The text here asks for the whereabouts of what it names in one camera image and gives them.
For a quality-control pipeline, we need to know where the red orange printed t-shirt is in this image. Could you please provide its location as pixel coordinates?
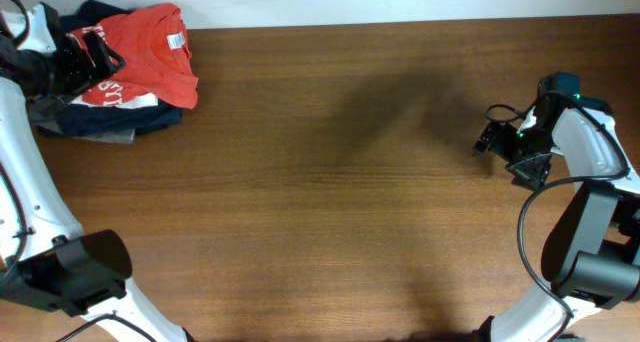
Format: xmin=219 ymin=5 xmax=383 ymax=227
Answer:
xmin=68 ymin=3 xmax=198 ymax=109

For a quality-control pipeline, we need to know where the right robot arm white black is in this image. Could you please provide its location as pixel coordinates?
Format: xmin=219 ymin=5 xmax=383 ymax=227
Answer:
xmin=473 ymin=72 xmax=639 ymax=341

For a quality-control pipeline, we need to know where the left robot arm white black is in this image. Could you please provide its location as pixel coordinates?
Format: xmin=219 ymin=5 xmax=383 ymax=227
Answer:
xmin=1 ymin=33 xmax=192 ymax=341

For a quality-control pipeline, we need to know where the grey folded garment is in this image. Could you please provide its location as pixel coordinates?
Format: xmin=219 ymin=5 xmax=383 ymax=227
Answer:
xmin=26 ymin=97 xmax=135 ymax=144

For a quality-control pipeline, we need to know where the navy folded garment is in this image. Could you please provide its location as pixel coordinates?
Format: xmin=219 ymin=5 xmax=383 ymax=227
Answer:
xmin=56 ymin=0 xmax=185 ymax=138

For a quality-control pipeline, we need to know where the white folded t-shirt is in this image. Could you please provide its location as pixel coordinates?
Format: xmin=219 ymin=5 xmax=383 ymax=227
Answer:
xmin=70 ymin=93 xmax=158 ymax=109

